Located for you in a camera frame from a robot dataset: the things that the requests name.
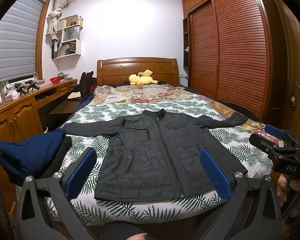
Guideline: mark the pink tissue box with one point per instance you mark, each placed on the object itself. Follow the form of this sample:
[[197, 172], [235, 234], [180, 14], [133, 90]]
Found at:
[[12, 95]]

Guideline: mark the louvred wooden wardrobe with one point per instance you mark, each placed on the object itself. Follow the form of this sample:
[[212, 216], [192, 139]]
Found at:
[[235, 51]]

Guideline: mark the navy folded garment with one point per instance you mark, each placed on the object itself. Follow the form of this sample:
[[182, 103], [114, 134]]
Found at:
[[31, 157]]

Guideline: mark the tied beige curtain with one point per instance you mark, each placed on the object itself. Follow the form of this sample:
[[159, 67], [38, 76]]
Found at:
[[55, 15]]

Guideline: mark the floral blanket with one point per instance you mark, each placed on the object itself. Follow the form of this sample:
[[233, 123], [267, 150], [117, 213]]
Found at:
[[106, 94]]

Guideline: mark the black folded garment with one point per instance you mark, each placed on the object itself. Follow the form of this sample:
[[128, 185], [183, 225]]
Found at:
[[56, 162]]

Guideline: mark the black zip jacket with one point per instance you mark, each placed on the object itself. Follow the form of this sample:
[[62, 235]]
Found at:
[[154, 156]]

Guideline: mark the grey window blind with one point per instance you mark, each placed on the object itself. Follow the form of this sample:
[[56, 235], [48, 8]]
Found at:
[[18, 35]]

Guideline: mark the white wall shelf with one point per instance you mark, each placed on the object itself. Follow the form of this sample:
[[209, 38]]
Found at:
[[68, 37]]

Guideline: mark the person's left hand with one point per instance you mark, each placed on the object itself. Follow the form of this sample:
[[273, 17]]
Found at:
[[140, 236]]

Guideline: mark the wooden door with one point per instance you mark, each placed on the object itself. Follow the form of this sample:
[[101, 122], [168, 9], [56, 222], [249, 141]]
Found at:
[[291, 112]]

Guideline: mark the yellow plush toy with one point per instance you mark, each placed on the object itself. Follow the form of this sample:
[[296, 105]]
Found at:
[[142, 78]]

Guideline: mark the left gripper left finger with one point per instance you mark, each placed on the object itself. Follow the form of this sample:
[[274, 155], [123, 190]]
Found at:
[[34, 220]]

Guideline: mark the wooden headboard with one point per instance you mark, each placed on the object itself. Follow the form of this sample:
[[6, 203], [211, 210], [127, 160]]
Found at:
[[116, 71]]

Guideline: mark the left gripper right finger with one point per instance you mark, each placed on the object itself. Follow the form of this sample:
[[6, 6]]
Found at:
[[251, 210]]

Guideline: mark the dark wooden chair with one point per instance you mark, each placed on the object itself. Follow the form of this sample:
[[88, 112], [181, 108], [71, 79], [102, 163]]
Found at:
[[84, 84]]

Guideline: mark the red basket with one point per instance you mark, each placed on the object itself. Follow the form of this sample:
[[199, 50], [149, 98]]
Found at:
[[55, 80]]

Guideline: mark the wooden desk cabinet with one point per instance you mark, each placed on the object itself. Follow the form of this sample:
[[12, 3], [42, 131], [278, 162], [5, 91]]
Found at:
[[28, 115]]

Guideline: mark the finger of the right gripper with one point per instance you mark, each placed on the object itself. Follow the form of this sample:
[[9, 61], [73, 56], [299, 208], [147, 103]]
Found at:
[[264, 144], [278, 133]]

